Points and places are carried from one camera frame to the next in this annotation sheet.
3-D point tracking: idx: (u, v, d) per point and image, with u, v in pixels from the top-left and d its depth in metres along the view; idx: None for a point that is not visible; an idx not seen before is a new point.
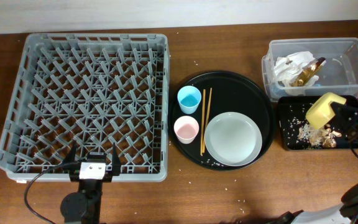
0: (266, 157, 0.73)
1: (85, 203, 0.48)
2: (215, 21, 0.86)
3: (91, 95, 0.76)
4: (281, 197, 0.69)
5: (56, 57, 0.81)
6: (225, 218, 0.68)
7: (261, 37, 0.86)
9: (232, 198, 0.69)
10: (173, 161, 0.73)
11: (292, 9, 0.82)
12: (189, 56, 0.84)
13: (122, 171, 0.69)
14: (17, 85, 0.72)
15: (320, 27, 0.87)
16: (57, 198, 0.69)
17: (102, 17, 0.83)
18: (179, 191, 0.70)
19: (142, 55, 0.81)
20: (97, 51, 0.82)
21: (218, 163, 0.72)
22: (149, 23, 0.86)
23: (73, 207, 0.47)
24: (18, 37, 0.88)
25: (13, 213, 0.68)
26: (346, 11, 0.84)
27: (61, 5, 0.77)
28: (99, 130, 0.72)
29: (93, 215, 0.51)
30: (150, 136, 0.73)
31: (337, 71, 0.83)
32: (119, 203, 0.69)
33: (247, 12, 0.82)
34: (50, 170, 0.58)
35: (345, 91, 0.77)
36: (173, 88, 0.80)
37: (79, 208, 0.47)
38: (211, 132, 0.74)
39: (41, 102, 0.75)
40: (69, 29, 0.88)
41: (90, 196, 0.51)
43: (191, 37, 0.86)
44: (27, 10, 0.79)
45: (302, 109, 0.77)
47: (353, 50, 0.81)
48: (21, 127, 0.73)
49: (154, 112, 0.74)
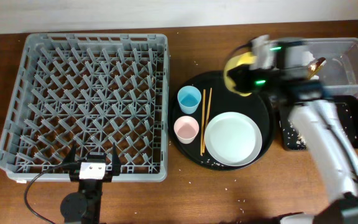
0: (266, 157, 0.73)
1: (86, 202, 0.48)
2: (215, 21, 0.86)
3: (91, 95, 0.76)
4: (281, 197, 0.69)
5: (56, 57, 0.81)
6: (225, 218, 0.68)
7: (261, 37, 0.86)
9: (232, 198, 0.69)
10: (173, 161, 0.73)
11: (292, 9, 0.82)
12: (189, 56, 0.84)
13: (122, 171, 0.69)
14: (17, 84, 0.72)
15: (320, 27, 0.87)
16: (57, 198, 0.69)
17: (102, 18, 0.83)
18: (179, 191, 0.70)
19: (142, 55, 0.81)
20: (97, 51, 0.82)
21: (218, 163, 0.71)
22: (149, 23, 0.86)
23: (73, 207, 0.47)
24: (18, 37, 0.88)
25: (13, 213, 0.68)
26: (345, 11, 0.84)
27: (61, 5, 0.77)
28: (99, 130, 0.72)
29: (93, 216, 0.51)
30: (150, 136, 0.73)
31: (337, 71, 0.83)
32: (119, 203, 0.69)
33: (247, 12, 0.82)
34: (50, 170, 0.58)
35: (345, 91, 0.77)
36: (173, 88, 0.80)
37: (79, 208, 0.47)
38: (211, 134, 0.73)
39: (41, 102, 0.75)
40: (69, 29, 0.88)
41: (91, 196, 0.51)
43: (191, 37, 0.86)
44: (27, 10, 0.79)
45: None
47: (353, 50, 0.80)
48: (21, 127, 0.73)
49: (154, 112, 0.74)
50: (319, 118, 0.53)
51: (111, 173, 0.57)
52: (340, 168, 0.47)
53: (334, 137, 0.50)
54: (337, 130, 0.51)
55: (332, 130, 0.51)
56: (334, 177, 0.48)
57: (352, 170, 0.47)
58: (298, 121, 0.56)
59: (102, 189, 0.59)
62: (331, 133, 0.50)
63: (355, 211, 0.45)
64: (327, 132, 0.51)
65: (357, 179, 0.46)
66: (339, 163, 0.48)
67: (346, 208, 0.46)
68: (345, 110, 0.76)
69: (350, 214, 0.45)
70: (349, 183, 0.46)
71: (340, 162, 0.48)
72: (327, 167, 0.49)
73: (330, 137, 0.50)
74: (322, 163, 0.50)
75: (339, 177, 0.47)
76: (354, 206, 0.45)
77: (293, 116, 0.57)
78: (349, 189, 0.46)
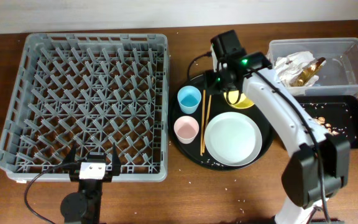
0: (266, 157, 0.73)
1: (86, 202, 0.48)
2: (215, 21, 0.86)
3: (91, 95, 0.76)
4: (281, 197, 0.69)
5: (56, 57, 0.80)
6: (225, 218, 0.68)
7: (261, 37, 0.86)
9: (232, 198, 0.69)
10: (173, 161, 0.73)
11: (292, 9, 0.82)
12: (189, 56, 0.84)
13: (122, 171, 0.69)
14: (17, 84, 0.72)
15: (320, 27, 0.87)
16: (58, 198, 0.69)
17: (102, 17, 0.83)
18: (179, 191, 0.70)
19: (142, 55, 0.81)
20: (97, 51, 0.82)
21: (218, 163, 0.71)
22: (149, 23, 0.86)
23: (73, 207, 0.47)
24: (18, 37, 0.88)
25: (13, 213, 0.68)
26: (345, 12, 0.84)
27: (61, 5, 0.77)
28: (99, 130, 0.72)
29: (93, 215, 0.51)
30: (150, 136, 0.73)
31: (337, 71, 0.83)
32: (119, 203, 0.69)
33: (247, 12, 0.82)
34: (50, 170, 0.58)
35: (345, 91, 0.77)
36: (173, 89, 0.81)
37: (79, 208, 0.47)
38: (211, 133, 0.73)
39: (41, 102, 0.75)
40: (69, 29, 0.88)
41: (90, 196, 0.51)
43: (191, 37, 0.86)
44: (27, 10, 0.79)
45: (302, 109, 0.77)
47: (353, 50, 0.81)
48: (21, 127, 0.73)
49: (154, 112, 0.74)
50: (265, 84, 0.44)
51: (111, 173, 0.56)
52: (293, 124, 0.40)
53: (284, 101, 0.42)
54: (284, 93, 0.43)
55: (280, 93, 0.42)
56: (286, 133, 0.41)
57: (304, 123, 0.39)
58: (250, 93, 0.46)
59: (102, 189, 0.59)
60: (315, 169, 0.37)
62: (280, 96, 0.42)
63: (313, 168, 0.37)
64: (275, 94, 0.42)
65: (307, 129, 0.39)
66: (286, 117, 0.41)
67: (302, 157, 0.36)
68: (345, 110, 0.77)
69: (308, 170, 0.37)
70: (301, 137, 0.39)
71: (287, 114, 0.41)
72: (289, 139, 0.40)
73: (281, 102, 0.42)
74: (281, 122, 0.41)
75: (293, 132, 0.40)
76: (308, 157, 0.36)
77: (246, 89, 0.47)
78: (302, 141, 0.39)
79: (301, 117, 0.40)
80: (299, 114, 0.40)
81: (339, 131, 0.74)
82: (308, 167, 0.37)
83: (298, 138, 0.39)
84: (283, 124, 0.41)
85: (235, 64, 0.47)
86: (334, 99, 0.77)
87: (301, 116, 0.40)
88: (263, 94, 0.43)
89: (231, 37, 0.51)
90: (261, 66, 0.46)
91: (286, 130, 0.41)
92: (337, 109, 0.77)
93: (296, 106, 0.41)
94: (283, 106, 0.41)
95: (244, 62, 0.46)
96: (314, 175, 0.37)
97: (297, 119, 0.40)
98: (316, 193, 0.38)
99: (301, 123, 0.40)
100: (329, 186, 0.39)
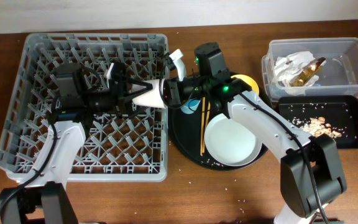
0: (266, 157, 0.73)
1: (76, 76, 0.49)
2: (214, 20, 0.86)
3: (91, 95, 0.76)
4: (280, 197, 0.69)
5: (56, 57, 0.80)
6: (225, 218, 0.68)
7: (261, 37, 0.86)
9: (232, 198, 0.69)
10: (173, 161, 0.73)
11: (291, 9, 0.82)
12: (189, 56, 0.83)
13: (122, 171, 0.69)
14: (17, 85, 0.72)
15: (319, 27, 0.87)
16: None
17: (101, 17, 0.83)
18: (179, 191, 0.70)
19: (142, 55, 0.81)
20: (97, 51, 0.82)
21: (218, 163, 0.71)
22: (149, 23, 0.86)
23: (67, 69, 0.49)
24: (18, 37, 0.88)
25: None
26: (345, 11, 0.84)
27: (61, 5, 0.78)
28: (99, 130, 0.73)
29: (79, 86, 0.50)
30: (150, 136, 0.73)
31: (337, 71, 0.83)
32: (120, 203, 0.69)
33: (246, 12, 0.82)
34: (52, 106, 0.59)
35: (345, 91, 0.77)
36: None
37: (73, 68, 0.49)
38: (211, 133, 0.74)
39: (41, 102, 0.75)
40: (68, 29, 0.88)
41: (76, 84, 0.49)
43: (191, 36, 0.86)
44: (27, 9, 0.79)
45: (302, 109, 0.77)
47: (353, 50, 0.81)
48: (21, 127, 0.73)
49: (154, 112, 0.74)
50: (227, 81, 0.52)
51: (119, 104, 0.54)
52: (244, 106, 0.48)
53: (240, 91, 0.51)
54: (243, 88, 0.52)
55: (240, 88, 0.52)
56: (245, 117, 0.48)
57: (252, 102, 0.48)
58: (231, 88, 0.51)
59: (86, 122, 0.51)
60: (286, 134, 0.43)
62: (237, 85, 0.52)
63: (286, 126, 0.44)
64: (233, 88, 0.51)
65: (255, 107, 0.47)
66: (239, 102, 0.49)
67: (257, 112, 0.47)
68: (345, 110, 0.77)
69: (279, 134, 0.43)
70: (252, 111, 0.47)
71: (240, 101, 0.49)
72: (246, 119, 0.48)
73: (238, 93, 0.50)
74: (236, 112, 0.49)
75: (245, 112, 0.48)
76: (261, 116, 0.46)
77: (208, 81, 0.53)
78: (254, 110, 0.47)
79: (248, 99, 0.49)
80: (246, 98, 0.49)
81: (339, 131, 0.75)
82: (278, 132, 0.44)
83: (255, 116, 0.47)
84: (238, 111, 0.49)
85: (216, 92, 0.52)
86: (334, 99, 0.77)
87: (247, 99, 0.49)
88: (232, 101, 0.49)
89: (218, 58, 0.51)
90: (219, 57, 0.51)
91: (243, 115, 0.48)
92: (336, 109, 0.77)
93: (243, 94, 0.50)
94: (220, 98, 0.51)
95: (226, 89, 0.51)
96: (272, 126, 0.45)
97: (245, 102, 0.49)
98: (284, 135, 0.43)
99: (245, 99, 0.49)
100: (323, 190, 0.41)
